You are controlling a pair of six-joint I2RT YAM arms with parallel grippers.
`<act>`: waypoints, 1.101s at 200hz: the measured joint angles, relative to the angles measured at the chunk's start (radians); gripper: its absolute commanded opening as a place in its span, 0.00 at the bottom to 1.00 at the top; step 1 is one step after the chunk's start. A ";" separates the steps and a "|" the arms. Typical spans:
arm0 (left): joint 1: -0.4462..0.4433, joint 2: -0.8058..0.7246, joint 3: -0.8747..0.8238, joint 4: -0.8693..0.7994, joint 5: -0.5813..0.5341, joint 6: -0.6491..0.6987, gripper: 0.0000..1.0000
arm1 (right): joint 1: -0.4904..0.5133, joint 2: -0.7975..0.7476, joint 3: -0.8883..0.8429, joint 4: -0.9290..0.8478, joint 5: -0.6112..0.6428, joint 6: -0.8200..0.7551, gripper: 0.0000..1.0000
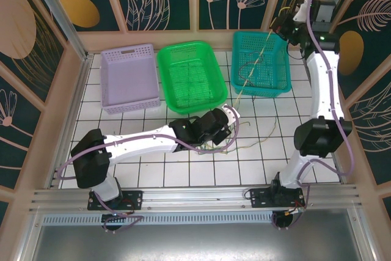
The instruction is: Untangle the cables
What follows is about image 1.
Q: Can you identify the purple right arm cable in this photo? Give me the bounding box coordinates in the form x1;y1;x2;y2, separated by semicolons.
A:
271;0;357;231

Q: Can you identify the teal plastic basket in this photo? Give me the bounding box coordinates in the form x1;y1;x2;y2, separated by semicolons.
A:
230;31;291;98

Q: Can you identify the grey slotted cable duct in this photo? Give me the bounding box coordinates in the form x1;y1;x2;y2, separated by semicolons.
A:
41;213;276;227

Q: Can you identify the lavender plastic basket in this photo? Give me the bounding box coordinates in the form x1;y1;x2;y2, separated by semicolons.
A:
100;43;161;116

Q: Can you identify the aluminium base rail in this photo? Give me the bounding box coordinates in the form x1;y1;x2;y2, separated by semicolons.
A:
29;185;366;215

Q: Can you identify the black mounting plate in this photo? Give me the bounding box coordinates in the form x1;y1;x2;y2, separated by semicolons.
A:
249;187;306;210
87;189;144;211

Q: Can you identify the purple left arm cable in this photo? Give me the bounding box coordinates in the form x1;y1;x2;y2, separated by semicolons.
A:
56;106;241;234

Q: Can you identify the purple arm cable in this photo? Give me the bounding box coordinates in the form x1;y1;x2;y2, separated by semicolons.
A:
56;106;241;234
271;0;357;231

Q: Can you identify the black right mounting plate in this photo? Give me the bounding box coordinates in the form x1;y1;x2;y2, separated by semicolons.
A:
249;187;306;210

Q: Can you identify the small black adapter board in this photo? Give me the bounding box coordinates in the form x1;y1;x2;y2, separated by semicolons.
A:
100;211;129;229

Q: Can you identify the grey metal sheet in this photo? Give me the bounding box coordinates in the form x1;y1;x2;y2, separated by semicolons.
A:
18;213;375;261

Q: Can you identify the green cable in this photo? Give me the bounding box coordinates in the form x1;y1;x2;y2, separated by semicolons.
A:
197;141;233;155

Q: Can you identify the green plastic basket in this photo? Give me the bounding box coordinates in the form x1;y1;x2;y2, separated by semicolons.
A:
156;40;229;114

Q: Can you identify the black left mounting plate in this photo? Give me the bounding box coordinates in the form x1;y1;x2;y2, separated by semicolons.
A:
87;189;144;211

